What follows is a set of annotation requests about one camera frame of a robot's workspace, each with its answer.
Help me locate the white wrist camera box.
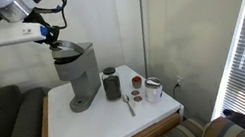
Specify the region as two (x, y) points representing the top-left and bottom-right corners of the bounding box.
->
(0, 18), (50, 49)

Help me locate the grey coffeemaker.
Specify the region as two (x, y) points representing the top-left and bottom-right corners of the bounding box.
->
(48, 33), (107, 117)

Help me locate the white mug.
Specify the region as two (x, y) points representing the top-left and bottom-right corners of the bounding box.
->
(142, 75), (166, 105)

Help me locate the black gripper cable blue connector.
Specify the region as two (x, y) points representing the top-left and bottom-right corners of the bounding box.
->
(33, 0), (74, 35)

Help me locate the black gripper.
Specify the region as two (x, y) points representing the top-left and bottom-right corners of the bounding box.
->
(21, 4), (65, 56)

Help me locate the white wall outlet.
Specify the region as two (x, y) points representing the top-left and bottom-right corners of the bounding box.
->
(175, 74), (184, 87)

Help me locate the striped cushion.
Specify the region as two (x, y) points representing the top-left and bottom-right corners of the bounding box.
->
(194, 111), (245, 137)

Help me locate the small brown cup red lid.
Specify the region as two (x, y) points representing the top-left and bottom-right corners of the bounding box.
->
(130, 74), (144, 90)

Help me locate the glass coffee jar black lid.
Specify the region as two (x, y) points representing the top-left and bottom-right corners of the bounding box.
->
(99, 65), (124, 103)

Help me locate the metal pole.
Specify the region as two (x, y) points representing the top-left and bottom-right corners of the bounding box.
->
(131, 0), (159, 79)

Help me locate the metal spoon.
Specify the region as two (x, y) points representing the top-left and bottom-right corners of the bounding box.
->
(121, 92), (137, 119)

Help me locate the white coffee pod red top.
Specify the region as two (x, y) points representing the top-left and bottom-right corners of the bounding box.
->
(130, 89), (141, 98)
(132, 94), (145, 108)

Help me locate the black power cable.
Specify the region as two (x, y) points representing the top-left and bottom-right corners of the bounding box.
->
(170, 80), (185, 102)

